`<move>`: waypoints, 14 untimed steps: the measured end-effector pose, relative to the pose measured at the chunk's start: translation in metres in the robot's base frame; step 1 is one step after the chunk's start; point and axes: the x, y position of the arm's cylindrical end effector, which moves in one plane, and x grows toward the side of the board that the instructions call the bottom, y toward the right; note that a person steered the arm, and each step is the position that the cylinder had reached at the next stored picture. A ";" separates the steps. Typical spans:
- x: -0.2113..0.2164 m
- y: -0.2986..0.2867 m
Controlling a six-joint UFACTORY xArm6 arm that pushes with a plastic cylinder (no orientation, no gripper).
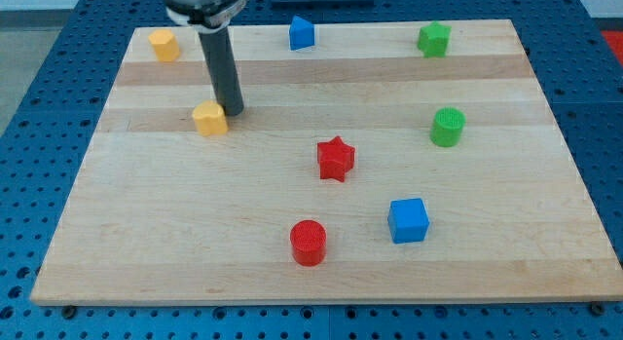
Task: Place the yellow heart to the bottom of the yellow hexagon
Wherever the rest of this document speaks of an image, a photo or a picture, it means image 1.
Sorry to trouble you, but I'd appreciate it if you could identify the green cylinder block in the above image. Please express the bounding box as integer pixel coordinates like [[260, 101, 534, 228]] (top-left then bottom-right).
[[429, 107, 466, 147]]

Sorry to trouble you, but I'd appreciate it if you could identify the yellow heart block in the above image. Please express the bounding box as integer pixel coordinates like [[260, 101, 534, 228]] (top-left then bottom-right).
[[192, 100, 229, 136]]

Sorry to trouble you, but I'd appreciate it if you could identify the green star block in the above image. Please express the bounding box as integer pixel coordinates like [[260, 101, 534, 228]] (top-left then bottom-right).
[[417, 21, 452, 57]]

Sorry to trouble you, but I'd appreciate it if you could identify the blue cube block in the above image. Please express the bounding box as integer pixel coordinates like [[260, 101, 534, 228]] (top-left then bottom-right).
[[387, 198, 430, 244]]

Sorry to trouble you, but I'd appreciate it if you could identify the yellow hexagon block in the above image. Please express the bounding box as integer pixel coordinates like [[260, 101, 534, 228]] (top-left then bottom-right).
[[148, 29, 180, 62]]

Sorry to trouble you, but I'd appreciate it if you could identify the red star block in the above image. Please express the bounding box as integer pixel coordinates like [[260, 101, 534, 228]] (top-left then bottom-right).
[[316, 136, 355, 182]]

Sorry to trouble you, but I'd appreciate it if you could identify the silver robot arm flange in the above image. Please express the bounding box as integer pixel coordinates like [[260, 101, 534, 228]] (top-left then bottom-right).
[[164, 0, 250, 29]]

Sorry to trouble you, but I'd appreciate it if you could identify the light wooden board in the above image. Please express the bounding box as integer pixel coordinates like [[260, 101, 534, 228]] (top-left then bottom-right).
[[30, 19, 622, 307]]

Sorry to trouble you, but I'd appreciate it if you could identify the red cylinder block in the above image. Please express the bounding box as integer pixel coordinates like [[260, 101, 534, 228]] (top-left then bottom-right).
[[290, 220, 327, 267]]

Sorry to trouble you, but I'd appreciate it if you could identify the blue triangular prism block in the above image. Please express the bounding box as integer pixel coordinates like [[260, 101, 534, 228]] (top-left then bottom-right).
[[288, 16, 315, 51]]

